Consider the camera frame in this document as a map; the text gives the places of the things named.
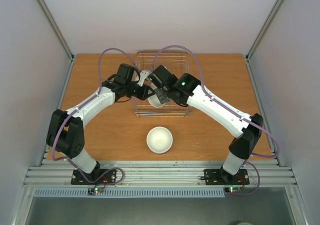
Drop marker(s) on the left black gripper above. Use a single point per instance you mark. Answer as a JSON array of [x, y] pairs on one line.
[[144, 95]]

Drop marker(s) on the white ceramic bowl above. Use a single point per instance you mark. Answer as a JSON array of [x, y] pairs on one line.
[[155, 101], [159, 140]]

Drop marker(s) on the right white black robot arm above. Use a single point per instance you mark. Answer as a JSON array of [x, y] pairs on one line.
[[187, 90]]

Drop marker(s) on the chrome wire dish rack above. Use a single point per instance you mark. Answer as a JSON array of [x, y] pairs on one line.
[[177, 63]]

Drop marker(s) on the small circuit board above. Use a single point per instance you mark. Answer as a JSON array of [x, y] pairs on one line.
[[233, 189], [96, 191]]

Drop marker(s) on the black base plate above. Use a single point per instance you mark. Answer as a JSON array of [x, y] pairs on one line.
[[96, 177], [215, 177]]

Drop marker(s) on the left small circuit board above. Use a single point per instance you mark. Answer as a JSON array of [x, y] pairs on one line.
[[96, 191]]

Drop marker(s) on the right small circuit board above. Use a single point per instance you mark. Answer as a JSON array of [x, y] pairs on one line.
[[233, 189]]

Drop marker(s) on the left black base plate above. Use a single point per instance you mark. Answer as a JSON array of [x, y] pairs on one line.
[[96, 177]]

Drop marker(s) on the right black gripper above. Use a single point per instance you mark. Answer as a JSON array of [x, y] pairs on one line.
[[163, 91]]

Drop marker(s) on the grey slotted cable duct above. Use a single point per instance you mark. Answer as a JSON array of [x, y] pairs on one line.
[[130, 193]]

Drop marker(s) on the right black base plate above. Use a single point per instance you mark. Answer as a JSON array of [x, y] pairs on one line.
[[215, 177]]

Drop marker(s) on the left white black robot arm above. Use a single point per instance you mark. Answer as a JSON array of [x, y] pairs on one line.
[[66, 128]]

